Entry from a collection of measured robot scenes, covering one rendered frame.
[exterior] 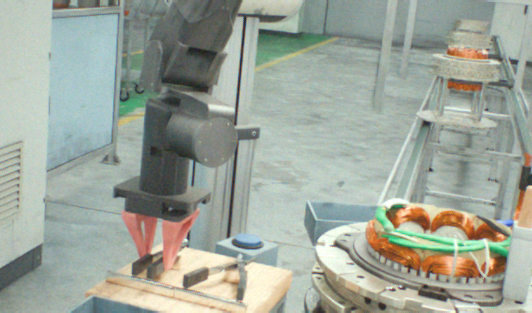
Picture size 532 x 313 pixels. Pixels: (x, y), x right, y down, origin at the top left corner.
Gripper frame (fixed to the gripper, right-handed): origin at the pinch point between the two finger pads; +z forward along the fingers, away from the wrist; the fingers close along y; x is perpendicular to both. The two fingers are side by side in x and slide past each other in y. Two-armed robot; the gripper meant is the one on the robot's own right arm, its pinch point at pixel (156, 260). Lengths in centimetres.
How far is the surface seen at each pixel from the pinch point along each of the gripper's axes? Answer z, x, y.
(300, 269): 109, 280, -48
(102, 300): 2.7, -8.4, -2.6
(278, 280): 2.2, 7.5, 13.5
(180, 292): 1.3, -4.5, 5.2
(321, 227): 3.3, 35.2, 12.1
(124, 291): 2.3, -5.6, -1.3
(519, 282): -3.4, 10.0, 41.9
